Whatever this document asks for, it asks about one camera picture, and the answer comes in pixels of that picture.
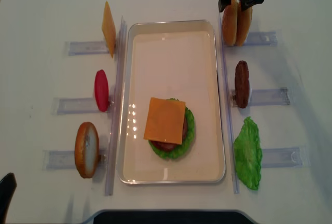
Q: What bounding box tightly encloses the sesame bun one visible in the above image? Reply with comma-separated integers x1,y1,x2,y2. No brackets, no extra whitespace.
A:
235,2,253,46
222,0,238,46

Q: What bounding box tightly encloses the upright brown meat patty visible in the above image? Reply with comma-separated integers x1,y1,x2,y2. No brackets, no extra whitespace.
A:
234,61,250,108

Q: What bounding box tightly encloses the upright orange cheese slice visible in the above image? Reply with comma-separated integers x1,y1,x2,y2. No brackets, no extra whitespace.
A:
102,1,116,58

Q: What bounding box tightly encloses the green lettuce leaf in burger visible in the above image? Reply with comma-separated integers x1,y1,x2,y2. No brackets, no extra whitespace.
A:
148,98,195,159

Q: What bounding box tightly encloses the orange cheese slice on burger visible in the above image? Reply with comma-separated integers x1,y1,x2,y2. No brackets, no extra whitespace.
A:
144,97,186,145

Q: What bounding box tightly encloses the upright green lettuce leaf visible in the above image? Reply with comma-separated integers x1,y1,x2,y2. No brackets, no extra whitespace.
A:
233,117,262,190

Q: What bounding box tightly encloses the clear holder under cheese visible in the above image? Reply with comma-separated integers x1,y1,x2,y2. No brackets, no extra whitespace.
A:
66,41,109,56

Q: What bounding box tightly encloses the upright red tomato slice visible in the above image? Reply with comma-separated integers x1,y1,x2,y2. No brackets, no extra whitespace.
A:
94,69,109,112

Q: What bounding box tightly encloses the brown meat patty in burger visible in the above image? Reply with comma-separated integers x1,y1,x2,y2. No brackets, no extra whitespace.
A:
149,118,188,152

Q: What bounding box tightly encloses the clear holder under lettuce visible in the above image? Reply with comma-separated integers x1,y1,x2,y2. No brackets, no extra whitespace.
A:
261,146,310,168

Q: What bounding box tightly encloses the clear holder under tomato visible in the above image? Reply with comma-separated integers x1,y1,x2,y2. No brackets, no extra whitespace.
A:
51,97,101,115

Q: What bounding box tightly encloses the upright bread bun left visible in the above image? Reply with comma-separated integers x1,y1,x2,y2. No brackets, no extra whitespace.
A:
74,122,99,178

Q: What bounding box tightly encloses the clear holder under sesame buns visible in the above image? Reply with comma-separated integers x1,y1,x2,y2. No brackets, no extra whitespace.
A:
223,30,278,48

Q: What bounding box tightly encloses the white rectangular tray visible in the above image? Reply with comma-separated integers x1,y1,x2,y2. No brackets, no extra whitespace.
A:
117,20,226,185

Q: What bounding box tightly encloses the clear holder under patty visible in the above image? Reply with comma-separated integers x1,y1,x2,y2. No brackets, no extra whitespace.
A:
247,87,291,107

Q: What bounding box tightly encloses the clear holder under left bun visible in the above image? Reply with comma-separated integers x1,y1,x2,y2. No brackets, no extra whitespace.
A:
43,149,107,170

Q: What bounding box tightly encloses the black base bottom edge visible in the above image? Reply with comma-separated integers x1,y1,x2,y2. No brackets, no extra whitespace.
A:
87,210,254,223

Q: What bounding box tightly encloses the black object bottom left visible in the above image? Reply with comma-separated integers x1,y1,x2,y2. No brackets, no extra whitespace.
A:
0,173,17,223

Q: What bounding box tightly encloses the clear long rail right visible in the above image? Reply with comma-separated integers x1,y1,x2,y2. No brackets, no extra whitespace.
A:
218,14,239,194

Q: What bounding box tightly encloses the clear long rail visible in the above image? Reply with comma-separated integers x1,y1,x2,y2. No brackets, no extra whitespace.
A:
105,18,127,196
218,14,239,194

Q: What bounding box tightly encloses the clear long rail left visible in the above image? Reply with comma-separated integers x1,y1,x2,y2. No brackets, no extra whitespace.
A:
105,18,127,196

